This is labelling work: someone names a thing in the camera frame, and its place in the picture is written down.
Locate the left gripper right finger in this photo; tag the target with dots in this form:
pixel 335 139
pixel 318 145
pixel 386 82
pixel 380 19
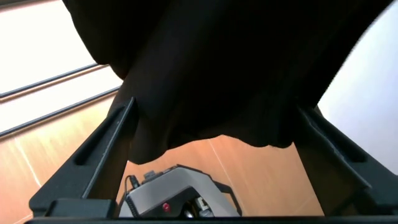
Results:
pixel 339 186

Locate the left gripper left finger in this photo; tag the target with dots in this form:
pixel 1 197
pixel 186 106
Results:
pixel 102 174

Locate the black t-shirt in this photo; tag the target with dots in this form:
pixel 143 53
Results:
pixel 217 62

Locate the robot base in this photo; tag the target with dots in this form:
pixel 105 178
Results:
pixel 174 186

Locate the black clothes rack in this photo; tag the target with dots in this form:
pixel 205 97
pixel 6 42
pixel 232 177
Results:
pixel 62 110

